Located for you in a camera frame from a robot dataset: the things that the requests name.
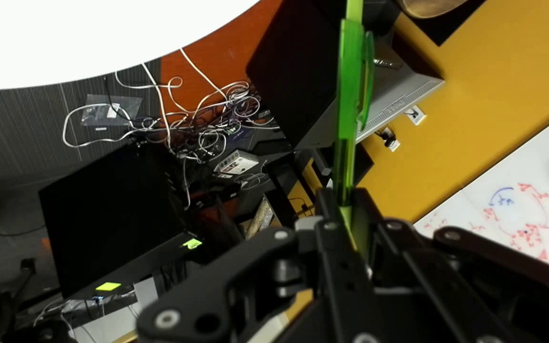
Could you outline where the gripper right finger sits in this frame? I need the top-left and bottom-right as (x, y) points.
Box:
(352, 188), (549, 343)

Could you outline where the tangle of white cables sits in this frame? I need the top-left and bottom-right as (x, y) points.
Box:
(62, 47), (281, 211)

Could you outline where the tan round object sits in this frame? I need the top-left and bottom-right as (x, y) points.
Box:
(395, 0), (468, 19)

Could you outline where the grey metal box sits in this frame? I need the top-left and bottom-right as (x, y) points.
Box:
(297, 42), (446, 150)

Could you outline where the whiteboard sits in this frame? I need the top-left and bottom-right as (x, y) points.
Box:
(413, 103), (549, 277)

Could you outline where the white wall socket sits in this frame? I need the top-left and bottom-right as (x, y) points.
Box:
(378, 126), (402, 152)
(405, 105), (427, 126)

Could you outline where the small white box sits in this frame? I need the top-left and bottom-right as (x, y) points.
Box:
(213, 150), (260, 176)

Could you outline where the green pen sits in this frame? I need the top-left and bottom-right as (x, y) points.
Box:
(330, 0), (376, 252)

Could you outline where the black monitor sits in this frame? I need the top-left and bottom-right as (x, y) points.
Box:
(38, 142), (200, 299)

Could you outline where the clear plastic bag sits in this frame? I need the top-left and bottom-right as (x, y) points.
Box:
(81, 93), (143, 127)

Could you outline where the black computer case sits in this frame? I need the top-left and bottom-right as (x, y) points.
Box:
(245, 0), (351, 149)

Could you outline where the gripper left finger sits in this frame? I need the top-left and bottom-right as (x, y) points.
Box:
(136, 188), (378, 343)

